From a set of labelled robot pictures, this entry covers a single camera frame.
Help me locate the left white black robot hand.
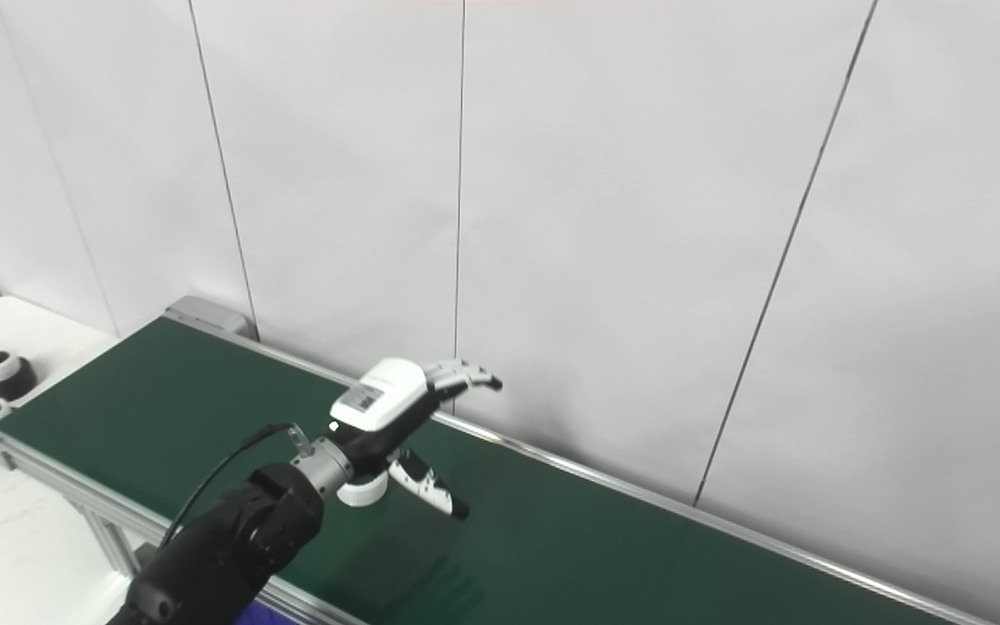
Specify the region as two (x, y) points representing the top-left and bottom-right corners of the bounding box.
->
(327, 357), (504, 521)

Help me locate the white ring part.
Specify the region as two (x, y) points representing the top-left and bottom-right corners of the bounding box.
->
(337, 475), (389, 508)

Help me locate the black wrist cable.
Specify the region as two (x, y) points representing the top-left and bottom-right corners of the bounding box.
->
(157, 422), (306, 549)

